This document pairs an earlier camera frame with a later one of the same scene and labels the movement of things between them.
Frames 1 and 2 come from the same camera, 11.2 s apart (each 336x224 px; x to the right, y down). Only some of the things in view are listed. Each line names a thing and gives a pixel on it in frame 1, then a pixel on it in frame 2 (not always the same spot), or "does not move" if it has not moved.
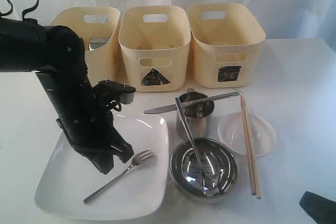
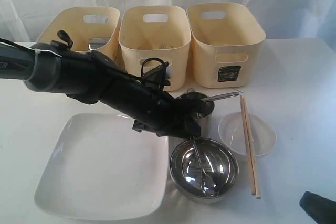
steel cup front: (95, 43) does not move
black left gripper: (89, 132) → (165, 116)
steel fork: (139, 158) → (164, 46)
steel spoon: (209, 183) does not move
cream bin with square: (226, 39) does not move
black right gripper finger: (321, 209) does not move
